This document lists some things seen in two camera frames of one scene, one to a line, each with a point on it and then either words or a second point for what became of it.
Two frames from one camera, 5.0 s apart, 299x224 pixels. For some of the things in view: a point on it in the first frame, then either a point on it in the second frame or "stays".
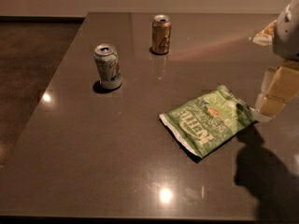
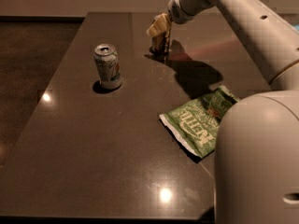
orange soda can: [161, 34] stays
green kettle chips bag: [204, 123] stays
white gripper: [287, 36] -> [179, 10]
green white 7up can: [108, 66] stays
